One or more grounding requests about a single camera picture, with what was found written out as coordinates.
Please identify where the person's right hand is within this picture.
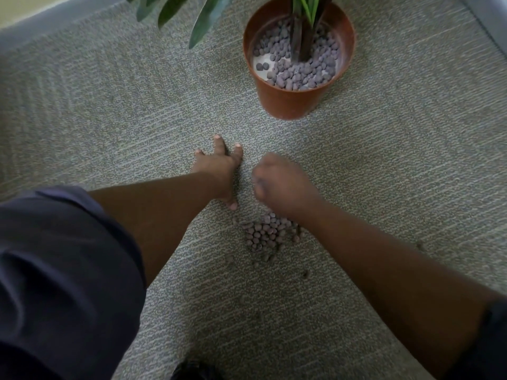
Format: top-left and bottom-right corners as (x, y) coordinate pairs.
(251, 152), (325, 223)

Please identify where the person's left hand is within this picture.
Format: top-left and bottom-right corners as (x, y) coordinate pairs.
(191, 134), (244, 211)

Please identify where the person's left forearm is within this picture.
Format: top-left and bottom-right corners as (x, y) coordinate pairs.
(88, 170), (224, 288)

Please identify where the person's right forearm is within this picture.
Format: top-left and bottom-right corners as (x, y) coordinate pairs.
(303, 199), (500, 379)

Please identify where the pile of spilled clay pebbles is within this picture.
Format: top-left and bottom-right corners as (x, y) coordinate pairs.
(232, 212), (303, 263)

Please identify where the terracotta plastic plant pot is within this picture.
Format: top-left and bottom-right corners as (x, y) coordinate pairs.
(242, 0), (356, 121)

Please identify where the layer of potted clay pebbles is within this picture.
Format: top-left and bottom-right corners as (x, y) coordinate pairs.
(252, 19), (341, 91)

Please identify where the green leafy plant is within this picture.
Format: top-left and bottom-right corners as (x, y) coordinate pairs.
(126, 0), (336, 63)

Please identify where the person's black shoe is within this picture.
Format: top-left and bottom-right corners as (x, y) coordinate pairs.
(171, 358), (224, 380)

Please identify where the person's left purple shirt sleeve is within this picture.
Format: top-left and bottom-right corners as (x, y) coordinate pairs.
(0, 185), (148, 380)

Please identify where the person's right dark shirt sleeve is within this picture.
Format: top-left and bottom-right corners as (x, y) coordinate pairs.
(445, 297), (507, 380)

